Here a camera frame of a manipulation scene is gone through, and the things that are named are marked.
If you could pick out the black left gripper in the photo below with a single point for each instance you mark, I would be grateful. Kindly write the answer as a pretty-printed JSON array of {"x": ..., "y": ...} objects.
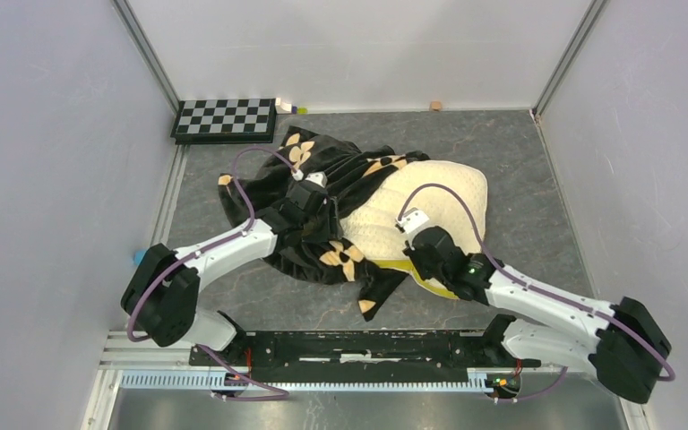
[{"x": 330, "y": 229}]

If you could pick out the black grey checkerboard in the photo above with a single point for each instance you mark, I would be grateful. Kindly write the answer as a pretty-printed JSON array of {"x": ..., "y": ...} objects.
[{"x": 224, "y": 121}]

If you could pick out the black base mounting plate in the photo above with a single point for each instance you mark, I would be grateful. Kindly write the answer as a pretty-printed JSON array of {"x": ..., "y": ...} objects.
[{"x": 399, "y": 356}]

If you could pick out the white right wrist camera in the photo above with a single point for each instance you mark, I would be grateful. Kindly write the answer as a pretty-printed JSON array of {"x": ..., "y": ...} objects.
[{"x": 412, "y": 222}]

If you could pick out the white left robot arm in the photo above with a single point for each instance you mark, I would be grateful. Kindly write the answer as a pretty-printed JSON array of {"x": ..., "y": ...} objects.
[{"x": 161, "y": 299}]

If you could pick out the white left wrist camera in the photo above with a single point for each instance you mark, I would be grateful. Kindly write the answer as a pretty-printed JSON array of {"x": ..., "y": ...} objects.
[{"x": 318, "y": 178}]

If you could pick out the white yellow pillow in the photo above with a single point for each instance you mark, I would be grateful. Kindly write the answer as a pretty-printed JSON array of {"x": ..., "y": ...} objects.
[{"x": 372, "y": 226}]

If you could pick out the small white block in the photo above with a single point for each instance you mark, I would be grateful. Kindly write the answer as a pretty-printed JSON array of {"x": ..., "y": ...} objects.
[{"x": 284, "y": 107}]

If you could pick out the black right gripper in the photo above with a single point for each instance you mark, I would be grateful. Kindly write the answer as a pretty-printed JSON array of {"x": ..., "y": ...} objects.
[{"x": 414, "y": 256}]

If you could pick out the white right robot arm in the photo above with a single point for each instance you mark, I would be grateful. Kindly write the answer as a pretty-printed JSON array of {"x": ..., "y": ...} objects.
[{"x": 621, "y": 345}]

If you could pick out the blue small object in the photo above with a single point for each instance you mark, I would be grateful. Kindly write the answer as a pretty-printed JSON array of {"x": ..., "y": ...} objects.
[{"x": 138, "y": 257}]

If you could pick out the black floral pillowcase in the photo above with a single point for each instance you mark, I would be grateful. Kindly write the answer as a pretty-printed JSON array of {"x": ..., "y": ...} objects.
[{"x": 352, "y": 175}]

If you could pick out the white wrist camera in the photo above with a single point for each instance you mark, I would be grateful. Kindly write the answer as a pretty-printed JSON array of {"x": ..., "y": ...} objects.
[
  {"x": 412, "y": 222},
  {"x": 318, "y": 178}
]

